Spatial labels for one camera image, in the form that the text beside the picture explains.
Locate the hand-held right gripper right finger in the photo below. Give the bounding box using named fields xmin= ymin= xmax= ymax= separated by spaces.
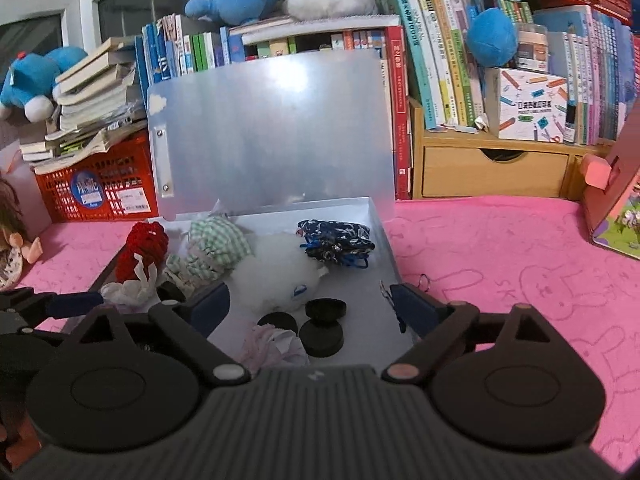
xmin=380 ymin=282 xmax=564 ymax=386

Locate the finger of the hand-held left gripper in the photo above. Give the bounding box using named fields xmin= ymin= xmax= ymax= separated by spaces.
xmin=0 ymin=287 xmax=106 ymax=336

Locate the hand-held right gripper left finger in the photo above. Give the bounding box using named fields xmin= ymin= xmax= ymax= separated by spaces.
xmin=55 ymin=280 xmax=251 ymax=386

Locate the green checked cloth bundle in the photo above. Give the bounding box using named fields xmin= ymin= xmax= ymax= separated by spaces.
xmin=164 ymin=214 xmax=254 ymax=294

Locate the black round lid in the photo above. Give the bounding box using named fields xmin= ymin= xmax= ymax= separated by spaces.
xmin=304 ymin=298 xmax=347 ymax=329
xmin=257 ymin=312 xmax=299 ymax=334

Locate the white fluffy plush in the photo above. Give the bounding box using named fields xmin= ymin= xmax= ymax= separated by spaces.
xmin=230 ymin=232 xmax=329 ymax=311

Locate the red knitted bundle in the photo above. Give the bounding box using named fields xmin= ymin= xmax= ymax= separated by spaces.
xmin=115 ymin=220 xmax=170 ymax=284

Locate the black round cap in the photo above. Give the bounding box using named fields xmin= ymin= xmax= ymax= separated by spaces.
xmin=298 ymin=319 xmax=345 ymax=359

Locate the navy floral cloth pouch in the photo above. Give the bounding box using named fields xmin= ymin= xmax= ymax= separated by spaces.
xmin=295 ymin=218 xmax=376 ymax=269

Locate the grey cardboard file box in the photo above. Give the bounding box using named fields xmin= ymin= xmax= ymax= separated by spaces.
xmin=87 ymin=52 xmax=416 ymax=376

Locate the black binder clip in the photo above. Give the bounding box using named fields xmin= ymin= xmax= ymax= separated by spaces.
xmin=379 ymin=274 xmax=432 ymax=335

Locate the brown-haired baby doll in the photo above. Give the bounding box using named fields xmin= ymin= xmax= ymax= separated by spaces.
xmin=0 ymin=177 xmax=44 ymax=291

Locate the pink bunny printed blanket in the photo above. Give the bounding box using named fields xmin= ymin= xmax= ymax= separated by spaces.
xmin=0 ymin=194 xmax=640 ymax=471

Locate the red plastic crate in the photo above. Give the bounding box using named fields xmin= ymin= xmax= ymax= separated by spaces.
xmin=33 ymin=129 xmax=160 ymax=224

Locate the wooden drawer organiser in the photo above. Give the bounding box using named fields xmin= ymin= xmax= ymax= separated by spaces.
xmin=408 ymin=97 xmax=609 ymax=200

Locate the stack of worn books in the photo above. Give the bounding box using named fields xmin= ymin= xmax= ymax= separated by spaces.
xmin=19 ymin=34 xmax=151 ymax=176

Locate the pink triangular dollhouse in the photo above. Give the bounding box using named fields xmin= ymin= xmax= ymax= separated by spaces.
xmin=580 ymin=94 xmax=640 ymax=261

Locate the blue and white cat plush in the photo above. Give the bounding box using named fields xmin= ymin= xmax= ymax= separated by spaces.
xmin=0 ymin=45 xmax=89 ymax=124

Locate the white printed cardboard box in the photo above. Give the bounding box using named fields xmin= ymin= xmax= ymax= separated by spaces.
xmin=483 ymin=66 xmax=579 ymax=144

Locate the round clear tin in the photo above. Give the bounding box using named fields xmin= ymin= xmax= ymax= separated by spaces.
xmin=514 ymin=22 xmax=549 ymax=72

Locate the big blue round plush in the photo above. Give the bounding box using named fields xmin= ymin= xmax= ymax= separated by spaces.
xmin=409 ymin=0 xmax=531 ymax=69

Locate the white window frame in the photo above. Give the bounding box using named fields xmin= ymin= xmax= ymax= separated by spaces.
xmin=0 ymin=0 xmax=216 ymax=91

